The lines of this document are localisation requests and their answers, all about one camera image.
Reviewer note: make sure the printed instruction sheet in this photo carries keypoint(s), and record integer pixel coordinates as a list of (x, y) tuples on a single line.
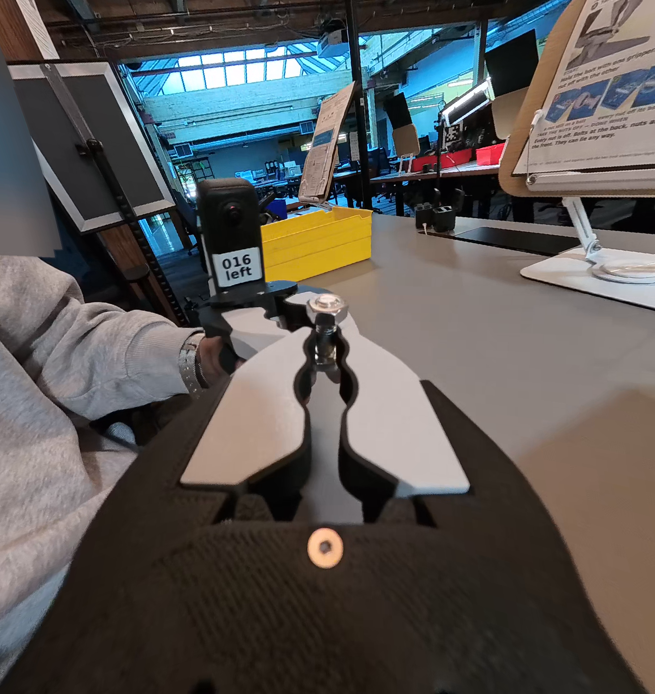
[(603, 81)]

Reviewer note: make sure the brown document stand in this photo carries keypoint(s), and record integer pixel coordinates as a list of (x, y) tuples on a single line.
[(327, 146)]

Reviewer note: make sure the white light panel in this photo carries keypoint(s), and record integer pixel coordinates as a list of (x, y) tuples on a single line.
[(465, 103)]

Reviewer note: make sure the tan board stand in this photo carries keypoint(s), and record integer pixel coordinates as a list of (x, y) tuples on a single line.
[(509, 111), (406, 141)]

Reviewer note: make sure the black white marker tag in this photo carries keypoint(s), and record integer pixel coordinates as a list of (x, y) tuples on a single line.
[(453, 135)]

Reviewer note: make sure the grey desk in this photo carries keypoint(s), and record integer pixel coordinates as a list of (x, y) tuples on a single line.
[(468, 325)]

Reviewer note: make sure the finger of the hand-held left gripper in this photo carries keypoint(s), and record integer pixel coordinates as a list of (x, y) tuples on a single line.
[(257, 333), (292, 309)]

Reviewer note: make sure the yellow plastic bin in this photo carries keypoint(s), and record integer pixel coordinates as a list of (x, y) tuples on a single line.
[(316, 244)]

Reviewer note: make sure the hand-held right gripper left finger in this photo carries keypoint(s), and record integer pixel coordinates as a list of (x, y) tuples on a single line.
[(251, 428)]

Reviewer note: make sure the person's left hand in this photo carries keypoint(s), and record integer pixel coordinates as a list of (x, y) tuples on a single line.
[(208, 360)]

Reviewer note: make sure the silver bolt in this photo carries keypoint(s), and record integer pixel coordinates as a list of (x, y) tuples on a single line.
[(327, 312)]

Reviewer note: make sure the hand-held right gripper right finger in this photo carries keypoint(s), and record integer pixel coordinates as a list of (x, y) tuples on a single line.
[(403, 434)]

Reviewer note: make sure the instruction sheet on white stand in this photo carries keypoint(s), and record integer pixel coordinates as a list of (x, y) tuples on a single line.
[(555, 274)]

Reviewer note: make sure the black toothed stand pole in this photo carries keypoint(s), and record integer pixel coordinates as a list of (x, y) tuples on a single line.
[(141, 238)]

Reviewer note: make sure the black vertical pole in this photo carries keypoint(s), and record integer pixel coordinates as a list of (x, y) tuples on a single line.
[(359, 108)]

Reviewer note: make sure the white ceiling projector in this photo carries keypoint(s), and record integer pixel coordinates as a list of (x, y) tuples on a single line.
[(332, 42)]

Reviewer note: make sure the black screen panel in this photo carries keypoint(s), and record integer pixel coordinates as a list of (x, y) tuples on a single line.
[(511, 62), (398, 111)]

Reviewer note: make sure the red plastic bin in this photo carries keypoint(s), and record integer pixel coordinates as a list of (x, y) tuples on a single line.
[(441, 161), (490, 154)]

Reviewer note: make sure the distant work table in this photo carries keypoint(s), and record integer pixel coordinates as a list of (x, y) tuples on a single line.
[(392, 176)]

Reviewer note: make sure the silver wristwatch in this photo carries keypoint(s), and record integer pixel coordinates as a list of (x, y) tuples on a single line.
[(189, 368)]

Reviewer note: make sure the wooden post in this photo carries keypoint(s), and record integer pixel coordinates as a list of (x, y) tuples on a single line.
[(127, 260)]

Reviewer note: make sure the person's grey sweatshirt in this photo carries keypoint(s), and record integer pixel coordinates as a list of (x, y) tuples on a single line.
[(24, 461)]

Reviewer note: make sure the silver framed dark board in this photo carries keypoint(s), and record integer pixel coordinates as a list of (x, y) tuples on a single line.
[(105, 141)]

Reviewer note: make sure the steel hex bolt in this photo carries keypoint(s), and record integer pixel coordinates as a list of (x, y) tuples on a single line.
[(325, 333)]

